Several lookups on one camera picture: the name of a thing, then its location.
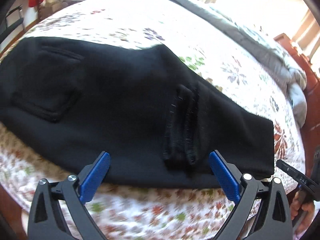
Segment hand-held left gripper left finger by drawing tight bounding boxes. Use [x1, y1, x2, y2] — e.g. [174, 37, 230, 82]
[29, 151, 111, 240]

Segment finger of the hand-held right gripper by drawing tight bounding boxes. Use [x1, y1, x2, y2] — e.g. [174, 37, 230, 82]
[276, 159, 313, 188]

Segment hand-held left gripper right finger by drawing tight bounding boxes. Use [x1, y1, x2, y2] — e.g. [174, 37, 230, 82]
[209, 150, 292, 240]

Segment black pants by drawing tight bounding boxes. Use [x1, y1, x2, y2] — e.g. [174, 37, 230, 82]
[0, 37, 275, 189]

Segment person's right hand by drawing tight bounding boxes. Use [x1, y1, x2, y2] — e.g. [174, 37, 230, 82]
[290, 191, 316, 227]

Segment wooden headboard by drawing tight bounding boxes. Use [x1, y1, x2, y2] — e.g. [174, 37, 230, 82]
[273, 32, 320, 160]

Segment grey comforter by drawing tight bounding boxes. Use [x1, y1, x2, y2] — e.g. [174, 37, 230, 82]
[140, 0, 307, 128]

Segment bright window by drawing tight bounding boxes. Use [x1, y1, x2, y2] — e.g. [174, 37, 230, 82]
[197, 0, 314, 55]

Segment floral quilted bedspread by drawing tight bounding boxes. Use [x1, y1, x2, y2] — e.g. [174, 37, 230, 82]
[0, 0, 307, 240]

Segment black chair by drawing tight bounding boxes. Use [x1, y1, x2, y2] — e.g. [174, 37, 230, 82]
[0, 6, 25, 43]

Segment beige box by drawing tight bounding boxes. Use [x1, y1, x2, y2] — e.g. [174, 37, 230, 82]
[39, 0, 67, 18]

